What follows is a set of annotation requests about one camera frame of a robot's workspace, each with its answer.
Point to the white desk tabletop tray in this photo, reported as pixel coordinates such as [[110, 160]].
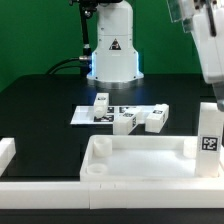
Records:
[[114, 158]]

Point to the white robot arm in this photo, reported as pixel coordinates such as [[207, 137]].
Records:
[[116, 61]]

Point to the white L-shaped fence wall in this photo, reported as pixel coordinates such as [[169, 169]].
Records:
[[100, 195]]

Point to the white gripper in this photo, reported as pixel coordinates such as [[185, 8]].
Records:
[[211, 51]]

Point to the white marker base plate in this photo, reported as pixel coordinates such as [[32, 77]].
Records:
[[87, 115]]

